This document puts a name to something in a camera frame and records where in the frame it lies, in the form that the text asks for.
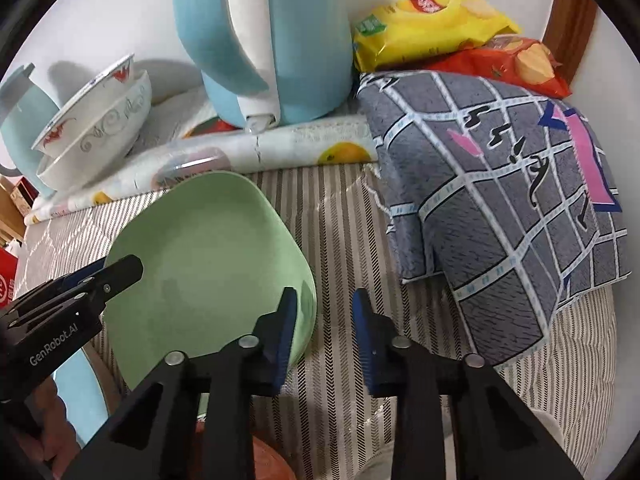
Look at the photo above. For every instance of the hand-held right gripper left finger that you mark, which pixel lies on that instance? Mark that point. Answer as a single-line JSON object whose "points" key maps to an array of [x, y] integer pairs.
{"points": [[282, 340]]}

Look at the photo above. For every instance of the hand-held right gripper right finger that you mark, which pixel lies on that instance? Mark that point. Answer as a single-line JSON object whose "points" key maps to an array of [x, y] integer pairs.
{"points": [[362, 345]]}

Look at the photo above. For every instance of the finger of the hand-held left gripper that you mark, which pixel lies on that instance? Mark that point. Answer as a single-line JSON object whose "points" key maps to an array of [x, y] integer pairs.
{"points": [[122, 272], [75, 280]]}

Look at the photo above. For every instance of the green plate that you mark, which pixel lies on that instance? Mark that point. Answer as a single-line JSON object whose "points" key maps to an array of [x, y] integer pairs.
{"points": [[200, 260]]}

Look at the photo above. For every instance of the brown bowl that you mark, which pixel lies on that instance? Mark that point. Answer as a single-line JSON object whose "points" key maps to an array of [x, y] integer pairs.
{"points": [[265, 460]]}

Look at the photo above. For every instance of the person's left hand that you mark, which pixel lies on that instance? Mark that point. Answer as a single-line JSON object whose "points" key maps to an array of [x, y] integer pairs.
{"points": [[47, 410]]}

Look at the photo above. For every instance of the light blue dish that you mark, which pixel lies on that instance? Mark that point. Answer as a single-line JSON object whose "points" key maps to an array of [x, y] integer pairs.
{"points": [[80, 395]]}

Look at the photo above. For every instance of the red patterned box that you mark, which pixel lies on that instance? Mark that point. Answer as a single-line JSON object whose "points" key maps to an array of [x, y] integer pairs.
{"points": [[15, 200]]}

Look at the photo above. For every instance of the striped quilt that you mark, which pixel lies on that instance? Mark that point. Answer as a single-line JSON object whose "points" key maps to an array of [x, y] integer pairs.
{"points": [[340, 240]]}

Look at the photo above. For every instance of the large white bowl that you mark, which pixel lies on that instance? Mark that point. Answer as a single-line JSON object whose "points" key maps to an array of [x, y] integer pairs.
{"points": [[100, 145]]}

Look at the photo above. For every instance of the light blue thermos jug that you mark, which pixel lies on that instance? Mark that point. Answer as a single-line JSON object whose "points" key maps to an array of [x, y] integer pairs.
{"points": [[20, 125]]}

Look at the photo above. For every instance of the white bowl with blue pattern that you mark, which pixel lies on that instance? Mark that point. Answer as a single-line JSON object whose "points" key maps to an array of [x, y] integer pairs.
{"points": [[75, 115]]}

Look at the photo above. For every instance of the fruit print oilcloth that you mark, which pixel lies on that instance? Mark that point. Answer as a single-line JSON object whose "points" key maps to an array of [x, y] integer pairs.
{"points": [[280, 147]]}

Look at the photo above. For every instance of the grey checkered cloth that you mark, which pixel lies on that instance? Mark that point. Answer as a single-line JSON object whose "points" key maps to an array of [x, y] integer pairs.
{"points": [[475, 185]]}

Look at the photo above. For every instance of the light blue electric kettle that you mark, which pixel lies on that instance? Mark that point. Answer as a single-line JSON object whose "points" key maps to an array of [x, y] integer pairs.
{"points": [[300, 35]]}

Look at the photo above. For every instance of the yellow chip bag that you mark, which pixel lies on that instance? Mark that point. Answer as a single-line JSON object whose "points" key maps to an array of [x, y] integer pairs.
{"points": [[425, 30]]}

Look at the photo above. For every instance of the red chip bag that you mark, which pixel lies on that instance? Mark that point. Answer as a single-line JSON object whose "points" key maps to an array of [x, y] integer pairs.
{"points": [[525, 60]]}

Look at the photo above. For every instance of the wooden door frame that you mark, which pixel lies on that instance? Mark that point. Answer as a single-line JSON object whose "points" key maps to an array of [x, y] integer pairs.
{"points": [[570, 25]]}

